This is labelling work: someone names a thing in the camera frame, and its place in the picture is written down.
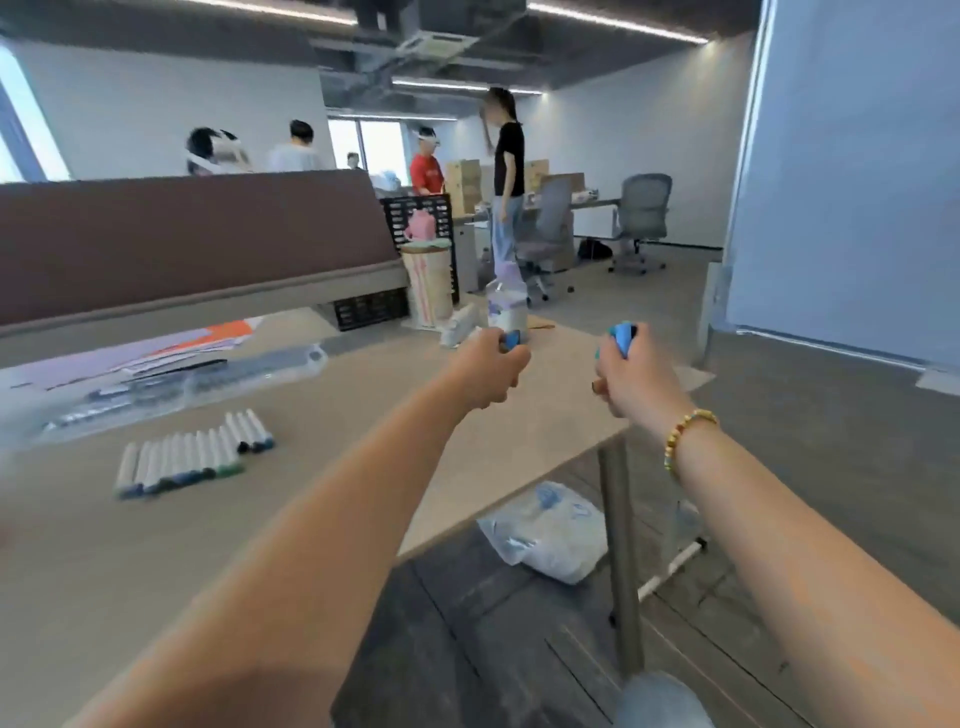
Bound person's left hand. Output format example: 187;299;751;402
442;327;532;414

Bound person's right hand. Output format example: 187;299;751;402
590;322;695;444

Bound group of cool-coloured marker caps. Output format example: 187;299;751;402
500;322;640;395

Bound clear plastic marker case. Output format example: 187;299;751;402
0;343;330;451

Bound group of cool-coloured white markers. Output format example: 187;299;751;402
113;408;277;501

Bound person's right forearm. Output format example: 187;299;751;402
667;416;960;728

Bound person's left forearm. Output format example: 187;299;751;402
71;367;470;728

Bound white plush toy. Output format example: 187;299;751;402
440;302;482;349

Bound clear bottle purple cap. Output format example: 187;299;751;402
485;262;530;345

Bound striped tumbler pink lid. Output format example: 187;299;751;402
399;208;456;330

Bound grey desk leg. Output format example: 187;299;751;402
597;434;646;676

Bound grey office chair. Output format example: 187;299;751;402
608;173;675;276
515;176;578;303

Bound white plastic bag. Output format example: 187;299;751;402
477;481;610;587

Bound black plastic file rack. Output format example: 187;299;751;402
380;193;461;306

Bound grey office desk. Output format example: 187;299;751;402
452;194;625;295

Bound orange paper sheet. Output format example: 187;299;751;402
176;319;256;351

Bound grey desk riser shelf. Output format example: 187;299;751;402
0;258;410;369

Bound papers with orange sheet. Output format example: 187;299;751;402
119;335;260;374

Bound linear ceiling light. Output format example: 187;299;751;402
390;76;544;97
179;0;358;26
527;1;711;46

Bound mobile whiteboard with stand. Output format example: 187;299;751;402
637;0;960;601

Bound black smartphone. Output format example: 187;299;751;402
127;358;229;378

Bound brown fabric desk divider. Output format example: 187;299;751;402
0;169;403;328

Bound ceiling air conditioner unit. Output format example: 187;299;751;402
393;29;482;62

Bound lilac paper sheet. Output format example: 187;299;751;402
13;326;215;393

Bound gold bead bracelet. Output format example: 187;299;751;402
663;408;720;478

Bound dark window frame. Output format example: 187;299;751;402
0;78;48;184

